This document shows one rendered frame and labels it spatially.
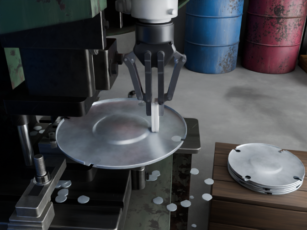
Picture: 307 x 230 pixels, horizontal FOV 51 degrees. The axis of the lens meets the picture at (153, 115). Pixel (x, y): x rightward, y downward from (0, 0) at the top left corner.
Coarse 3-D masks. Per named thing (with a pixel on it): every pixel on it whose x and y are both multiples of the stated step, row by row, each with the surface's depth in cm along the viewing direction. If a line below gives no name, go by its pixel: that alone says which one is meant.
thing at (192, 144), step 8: (192, 120) 77; (192, 128) 73; (192, 136) 70; (184, 144) 67; (192, 144) 67; (200, 144) 67; (176, 152) 66; (184, 152) 66; (192, 152) 66; (128, 168) 72; (136, 168) 71; (144, 168) 73; (136, 176) 72; (144, 176) 73; (136, 184) 73; (144, 184) 74
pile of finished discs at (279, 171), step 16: (256, 144) 141; (240, 160) 130; (256, 160) 129; (272, 160) 129; (288, 160) 130; (240, 176) 121; (256, 176) 121; (272, 176) 121; (288, 176) 121; (272, 192) 117; (288, 192) 117
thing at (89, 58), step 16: (32, 48) 58; (112, 48) 64; (32, 64) 60; (48, 64) 59; (64, 64) 59; (80, 64) 59; (96, 64) 61; (112, 64) 62; (32, 80) 61; (48, 80) 61; (64, 80) 60; (80, 80) 60; (96, 80) 63; (112, 80) 66; (64, 96) 62; (80, 96) 62
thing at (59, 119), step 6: (60, 120) 77; (54, 126) 75; (48, 132) 72; (54, 132) 72; (42, 138) 69; (48, 138) 69; (42, 144) 67; (48, 144) 67; (42, 150) 68; (48, 150) 68; (54, 150) 68; (60, 150) 68; (48, 156) 69; (54, 156) 69; (60, 156) 68; (66, 156) 68; (66, 162) 69; (72, 162) 69; (78, 162) 69
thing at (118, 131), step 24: (96, 120) 75; (120, 120) 74; (144, 120) 74; (168, 120) 75; (72, 144) 67; (96, 144) 67; (120, 144) 67; (144, 144) 67; (168, 144) 67; (120, 168) 60
